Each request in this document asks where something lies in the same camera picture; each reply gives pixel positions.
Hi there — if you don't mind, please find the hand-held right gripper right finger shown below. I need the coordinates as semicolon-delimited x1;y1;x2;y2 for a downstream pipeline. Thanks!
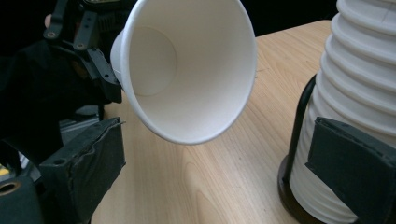
304;116;396;224

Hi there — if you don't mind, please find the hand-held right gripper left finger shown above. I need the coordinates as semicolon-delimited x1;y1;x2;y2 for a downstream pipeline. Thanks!
38;116;127;224

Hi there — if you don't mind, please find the white paper cup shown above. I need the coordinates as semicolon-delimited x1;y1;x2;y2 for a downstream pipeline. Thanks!
110;0;259;147

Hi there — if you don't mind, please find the stack of white cups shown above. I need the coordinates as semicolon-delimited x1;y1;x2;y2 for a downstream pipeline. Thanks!
289;0;396;224

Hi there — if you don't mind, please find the aluminium floor rail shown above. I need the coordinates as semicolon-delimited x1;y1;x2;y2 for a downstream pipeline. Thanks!
59;105;106;142

